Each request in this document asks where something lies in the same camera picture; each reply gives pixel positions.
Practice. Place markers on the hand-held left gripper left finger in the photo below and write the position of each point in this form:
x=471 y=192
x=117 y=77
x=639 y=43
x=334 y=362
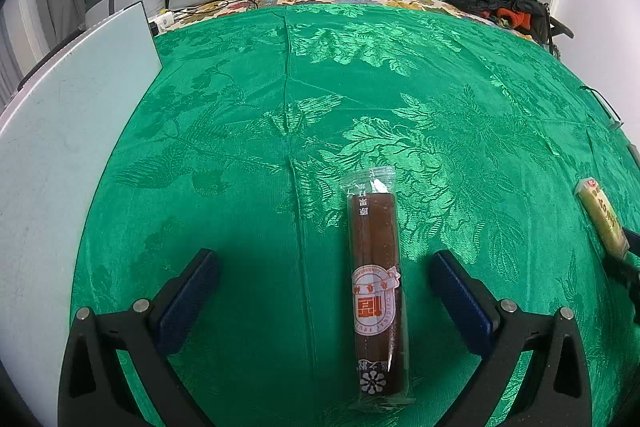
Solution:
x=192 y=294

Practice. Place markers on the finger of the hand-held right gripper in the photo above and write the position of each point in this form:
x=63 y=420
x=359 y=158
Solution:
x=633 y=240
x=625 y=277

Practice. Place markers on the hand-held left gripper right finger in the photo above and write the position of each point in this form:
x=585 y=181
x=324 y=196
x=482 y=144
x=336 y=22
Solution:
x=460 y=302

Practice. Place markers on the yellow snack packet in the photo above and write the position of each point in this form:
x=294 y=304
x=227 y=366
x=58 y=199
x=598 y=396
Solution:
x=600 y=212

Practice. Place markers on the brown snack roll packet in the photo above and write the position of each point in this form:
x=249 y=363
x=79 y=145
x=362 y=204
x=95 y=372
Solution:
x=377 y=267

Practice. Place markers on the green patterned cloth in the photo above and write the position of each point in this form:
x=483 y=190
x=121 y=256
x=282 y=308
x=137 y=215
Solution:
x=250 y=157

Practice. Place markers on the white board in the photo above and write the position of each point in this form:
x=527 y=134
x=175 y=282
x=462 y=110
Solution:
x=65 y=132

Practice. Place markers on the white power strip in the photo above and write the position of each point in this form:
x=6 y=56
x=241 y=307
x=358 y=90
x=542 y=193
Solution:
x=162 y=21

